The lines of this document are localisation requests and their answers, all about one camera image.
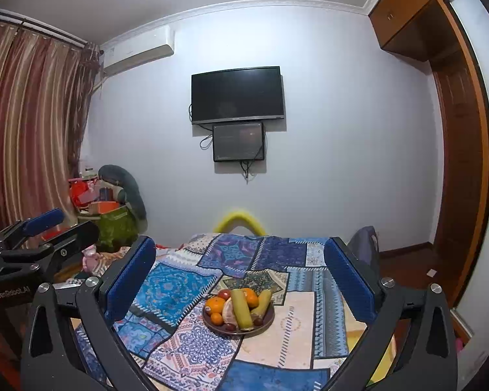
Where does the tiny mandarin orange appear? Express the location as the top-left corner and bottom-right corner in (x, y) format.
(210, 312), (224, 326)

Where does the small mandarin orange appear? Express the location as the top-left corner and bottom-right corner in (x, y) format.
(204, 297), (226, 316)

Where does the red tomato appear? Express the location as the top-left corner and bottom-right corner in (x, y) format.
(217, 289), (231, 300)

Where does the red jujube date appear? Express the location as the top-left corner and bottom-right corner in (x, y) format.
(225, 324), (237, 332)

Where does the yellow banana front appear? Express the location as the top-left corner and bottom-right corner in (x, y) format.
(231, 289), (254, 330)

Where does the yellow banana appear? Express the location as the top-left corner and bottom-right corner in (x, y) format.
(231, 289), (254, 330)
(251, 290), (272, 320)

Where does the large orange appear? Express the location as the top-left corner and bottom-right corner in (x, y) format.
(242, 288), (259, 309)

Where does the pink toy figure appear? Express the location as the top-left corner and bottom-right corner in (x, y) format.
(82, 244), (99, 274)

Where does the green storage box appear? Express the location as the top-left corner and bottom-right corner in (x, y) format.
(95, 207), (139, 253)

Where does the grey plush toy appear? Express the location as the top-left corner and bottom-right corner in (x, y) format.
(99, 164), (146, 223)

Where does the dark blue chair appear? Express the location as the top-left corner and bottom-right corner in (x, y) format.
(348, 226), (380, 274)

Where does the striped red curtain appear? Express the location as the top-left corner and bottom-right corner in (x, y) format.
(0, 21), (99, 230)

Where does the yellow curved cushion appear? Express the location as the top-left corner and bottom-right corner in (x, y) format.
(213, 210), (268, 237)

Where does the blue patchwork bedspread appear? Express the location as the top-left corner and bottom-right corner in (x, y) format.
(113, 233), (366, 390)

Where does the dark round plate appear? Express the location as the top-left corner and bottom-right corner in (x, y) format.
(202, 303), (274, 336)

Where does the brown wooden door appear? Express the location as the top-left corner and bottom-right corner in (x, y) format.
(430, 0), (489, 307)

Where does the white air conditioner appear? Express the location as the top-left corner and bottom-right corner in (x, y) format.
(103, 26), (175, 77)

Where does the wooden overhead cabinet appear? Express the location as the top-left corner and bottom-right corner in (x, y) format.
(369, 0), (458, 62)

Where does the small black wall monitor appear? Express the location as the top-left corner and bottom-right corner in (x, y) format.
(213, 122), (265, 163)

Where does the black wall television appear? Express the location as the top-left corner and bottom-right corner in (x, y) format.
(191, 66), (285, 124)

